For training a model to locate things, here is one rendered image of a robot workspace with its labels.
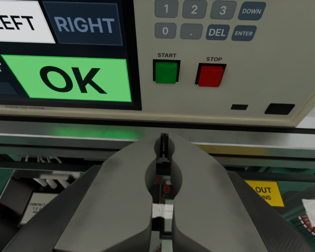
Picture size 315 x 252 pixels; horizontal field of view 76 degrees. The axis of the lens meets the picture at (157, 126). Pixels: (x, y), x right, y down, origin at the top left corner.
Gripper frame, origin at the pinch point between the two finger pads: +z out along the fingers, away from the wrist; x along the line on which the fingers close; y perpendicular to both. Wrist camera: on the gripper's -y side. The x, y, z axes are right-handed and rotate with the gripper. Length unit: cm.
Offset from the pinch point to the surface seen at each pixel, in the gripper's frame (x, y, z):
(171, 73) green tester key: 0.4, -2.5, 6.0
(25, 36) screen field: -10.9, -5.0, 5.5
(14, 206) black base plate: -36, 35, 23
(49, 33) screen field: -8.9, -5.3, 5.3
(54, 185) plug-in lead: -20.4, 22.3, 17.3
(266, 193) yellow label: 11.9, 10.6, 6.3
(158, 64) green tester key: -0.7, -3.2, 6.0
